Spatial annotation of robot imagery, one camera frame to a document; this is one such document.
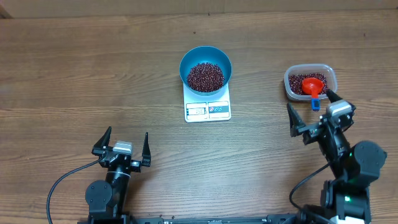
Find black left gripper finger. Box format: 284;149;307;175
142;132;151;167
91;126;112;156

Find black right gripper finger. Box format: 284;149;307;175
287;103;307;137
326;90;342;103

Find red scoop with blue handle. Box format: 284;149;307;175
302;78;324;111

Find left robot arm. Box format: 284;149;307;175
85;127;151;223

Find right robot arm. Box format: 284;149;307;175
287;90;387;223

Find white digital kitchen scale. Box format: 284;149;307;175
183;84;231;123

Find red beans in bowl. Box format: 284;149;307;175
187;62;225;93

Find teal plastic bowl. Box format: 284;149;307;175
179;46;233;95

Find clear plastic container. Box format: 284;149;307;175
284;63;338;101

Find red adzuki beans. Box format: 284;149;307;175
289;73;328;95

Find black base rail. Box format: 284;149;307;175
131;214;300;224

